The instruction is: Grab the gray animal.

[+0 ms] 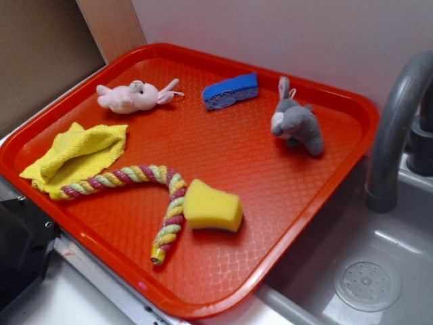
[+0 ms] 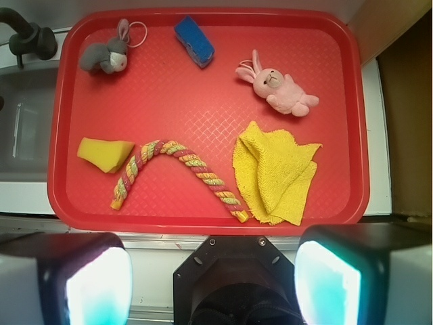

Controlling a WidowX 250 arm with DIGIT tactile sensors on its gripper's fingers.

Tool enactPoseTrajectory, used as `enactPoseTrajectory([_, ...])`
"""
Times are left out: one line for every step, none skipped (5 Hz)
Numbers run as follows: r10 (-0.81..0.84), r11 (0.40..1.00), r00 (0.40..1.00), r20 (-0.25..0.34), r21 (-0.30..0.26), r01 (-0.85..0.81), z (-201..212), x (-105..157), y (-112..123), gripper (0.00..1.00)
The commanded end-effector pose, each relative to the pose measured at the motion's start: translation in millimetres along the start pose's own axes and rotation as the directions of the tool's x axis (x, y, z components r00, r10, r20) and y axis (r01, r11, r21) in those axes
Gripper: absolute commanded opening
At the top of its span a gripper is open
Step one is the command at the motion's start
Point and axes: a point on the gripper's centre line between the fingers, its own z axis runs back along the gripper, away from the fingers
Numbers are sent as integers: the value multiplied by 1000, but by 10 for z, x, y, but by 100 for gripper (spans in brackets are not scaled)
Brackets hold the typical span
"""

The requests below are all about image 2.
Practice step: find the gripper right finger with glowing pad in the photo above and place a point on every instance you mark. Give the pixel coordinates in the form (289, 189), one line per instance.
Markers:
(366, 273)

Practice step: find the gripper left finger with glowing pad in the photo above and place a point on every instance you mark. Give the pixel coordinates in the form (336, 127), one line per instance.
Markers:
(81, 278)

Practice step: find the yellow sponge wedge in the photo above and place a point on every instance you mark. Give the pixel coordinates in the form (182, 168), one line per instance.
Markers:
(108, 156)

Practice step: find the yellow knitted cloth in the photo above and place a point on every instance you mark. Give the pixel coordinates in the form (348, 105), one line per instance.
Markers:
(273, 174)

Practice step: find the steel sink basin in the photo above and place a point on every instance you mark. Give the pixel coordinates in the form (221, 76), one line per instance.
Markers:
(26, 115)

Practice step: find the pink plush bunny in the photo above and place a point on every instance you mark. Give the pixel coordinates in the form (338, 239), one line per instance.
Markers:
(279, 90)

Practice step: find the red plastic tray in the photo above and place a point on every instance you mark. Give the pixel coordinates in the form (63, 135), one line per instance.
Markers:
(164, 94)

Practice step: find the gray plush bunny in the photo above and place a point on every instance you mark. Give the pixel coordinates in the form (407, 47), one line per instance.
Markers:
(109, 57)

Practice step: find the black faucet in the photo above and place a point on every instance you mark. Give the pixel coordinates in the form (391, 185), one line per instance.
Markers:
(29, 37)

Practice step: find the blue sponge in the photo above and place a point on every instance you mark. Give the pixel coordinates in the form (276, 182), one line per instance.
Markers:
(198, 46)

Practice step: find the multicolour twisted rope toy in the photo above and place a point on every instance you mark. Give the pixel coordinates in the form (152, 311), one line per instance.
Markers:
(190, 159)

